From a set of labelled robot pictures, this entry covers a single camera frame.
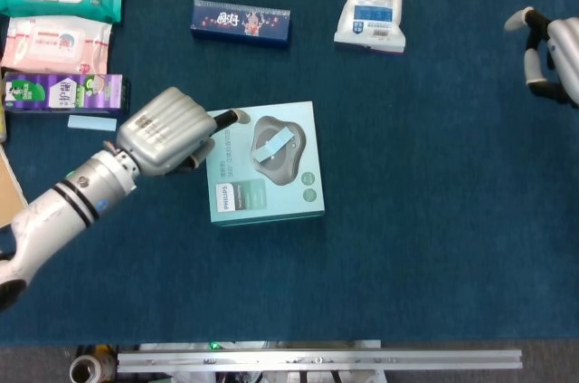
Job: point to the light blue sticky note pad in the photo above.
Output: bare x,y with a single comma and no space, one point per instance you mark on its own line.
92,123

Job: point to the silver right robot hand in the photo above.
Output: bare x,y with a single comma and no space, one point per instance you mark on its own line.
565,52

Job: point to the small pale blue strip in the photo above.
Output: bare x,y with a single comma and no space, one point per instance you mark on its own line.
273,144

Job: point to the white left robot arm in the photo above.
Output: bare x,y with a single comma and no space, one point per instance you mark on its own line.
63,206

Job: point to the green Philips speaker paper box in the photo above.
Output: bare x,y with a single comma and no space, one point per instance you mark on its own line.
276,202

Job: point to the brown cardboard sheet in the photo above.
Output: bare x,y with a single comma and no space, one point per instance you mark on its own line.
9,193

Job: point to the dark blue long box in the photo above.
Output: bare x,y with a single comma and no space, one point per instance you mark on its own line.
240,25

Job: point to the yellow green package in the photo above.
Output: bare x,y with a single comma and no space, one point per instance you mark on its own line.
2,125

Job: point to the white blue plastic pouch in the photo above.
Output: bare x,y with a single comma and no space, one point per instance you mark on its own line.
371,2

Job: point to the aluminium profile rail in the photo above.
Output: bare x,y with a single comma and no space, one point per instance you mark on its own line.
316,360

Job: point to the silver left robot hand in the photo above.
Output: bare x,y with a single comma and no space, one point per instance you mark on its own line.
167,129

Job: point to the purple toothpaste box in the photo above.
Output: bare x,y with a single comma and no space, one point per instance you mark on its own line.
63,93

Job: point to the pink wet wipes pack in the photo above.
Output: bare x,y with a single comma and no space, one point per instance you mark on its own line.
54,45

